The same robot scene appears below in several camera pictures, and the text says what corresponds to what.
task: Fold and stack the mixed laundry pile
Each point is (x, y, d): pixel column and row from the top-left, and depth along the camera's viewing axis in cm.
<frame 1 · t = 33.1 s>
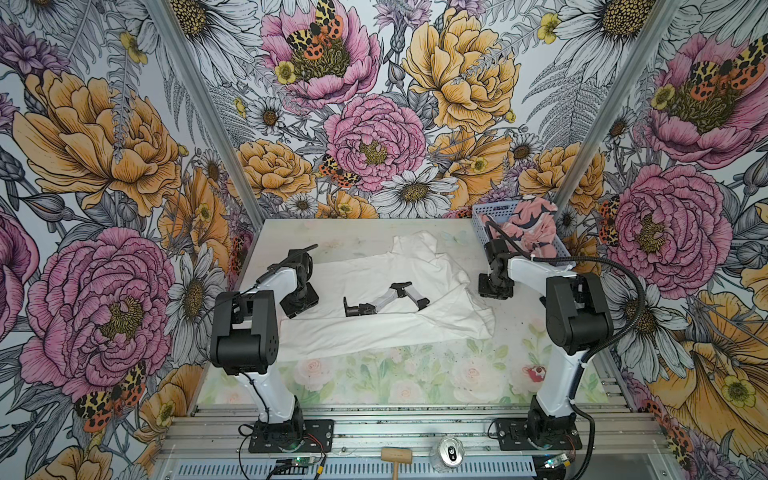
left hand: (303, 315, 94), fingers open
right hand: (490, 300, 99), fingers open
white printed t-shirt: (456, 307, 100), on the table
pink patterned garment: (532, 225, 118), point 5 cm above the table

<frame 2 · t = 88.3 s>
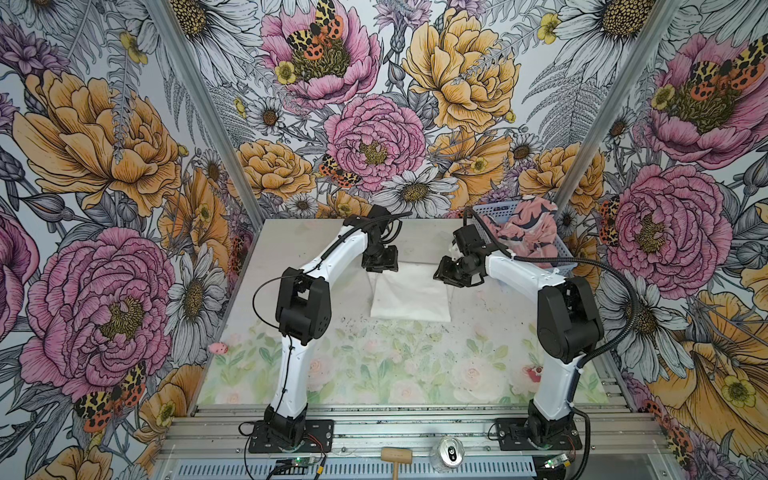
left hand: (388, 275, 93), fingers open
right hand: (440, 284, 94), fingers open
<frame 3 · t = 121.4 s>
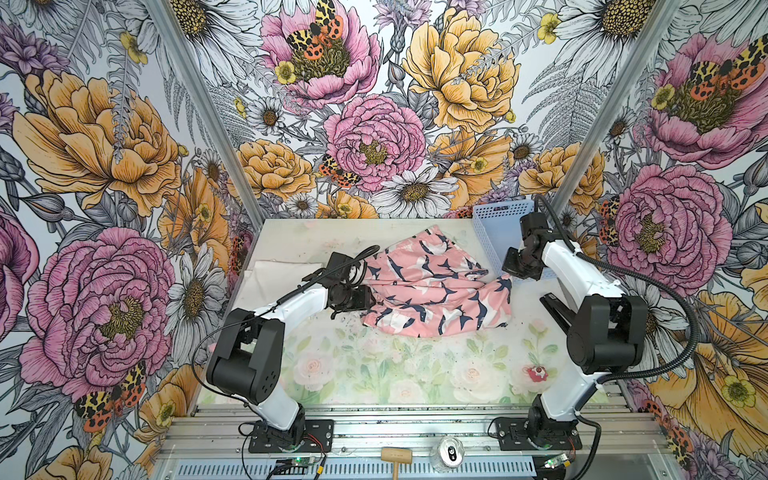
left hand: (367, 310, 91), fingers open
right hand: (512, 277, 90), fingers closed
pink patterned garment: (425, 285, 101), point 3 cm above the table
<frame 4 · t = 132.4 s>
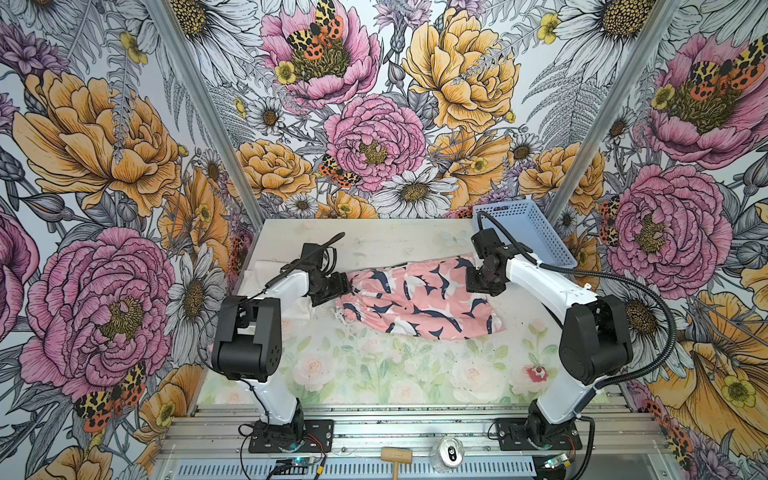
left hand: (341, 299, 95), fingers open
right hand: (475, 295, 90), fingers open
pink patterned garment: (425, 299, 99), point 3 cm above the table
